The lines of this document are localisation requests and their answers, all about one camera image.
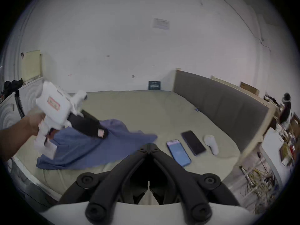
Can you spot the paper notice on wall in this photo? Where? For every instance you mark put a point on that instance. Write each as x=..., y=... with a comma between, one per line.
x=161, y=23

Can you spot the white table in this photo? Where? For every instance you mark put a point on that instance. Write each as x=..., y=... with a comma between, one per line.
x=274, y=153

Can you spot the person's left forearm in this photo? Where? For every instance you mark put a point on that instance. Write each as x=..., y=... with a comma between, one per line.
x=13, y=142

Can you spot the bed with beige sheet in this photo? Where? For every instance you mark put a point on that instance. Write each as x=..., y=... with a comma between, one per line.
x=150, y=111

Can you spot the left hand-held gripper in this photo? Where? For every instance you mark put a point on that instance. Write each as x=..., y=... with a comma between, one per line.
x=56, y=111

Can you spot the grey padded headboard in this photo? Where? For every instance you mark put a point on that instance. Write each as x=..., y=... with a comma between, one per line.
x=222, y=106

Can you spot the person's left hand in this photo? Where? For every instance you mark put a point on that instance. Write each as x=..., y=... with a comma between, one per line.
x=35, y=123

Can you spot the small dark blue box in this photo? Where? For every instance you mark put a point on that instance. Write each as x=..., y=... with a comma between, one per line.
x=155, y=85

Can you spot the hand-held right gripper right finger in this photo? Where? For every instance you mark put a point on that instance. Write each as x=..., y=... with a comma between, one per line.
x=185, y=184

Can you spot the phone with lit blue screen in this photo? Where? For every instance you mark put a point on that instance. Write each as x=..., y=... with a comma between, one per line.
x=178, y=153

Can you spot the phone with dark screen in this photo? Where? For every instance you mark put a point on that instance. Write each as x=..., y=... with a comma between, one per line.
x=193, y=142

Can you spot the dark blue shirt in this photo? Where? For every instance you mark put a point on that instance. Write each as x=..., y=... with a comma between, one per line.
x=93, y=146

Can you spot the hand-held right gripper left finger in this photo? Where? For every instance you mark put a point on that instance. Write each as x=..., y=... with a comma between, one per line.
x=110, y=184

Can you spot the white hand controller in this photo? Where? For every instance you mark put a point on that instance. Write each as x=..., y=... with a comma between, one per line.
x=211, y=144

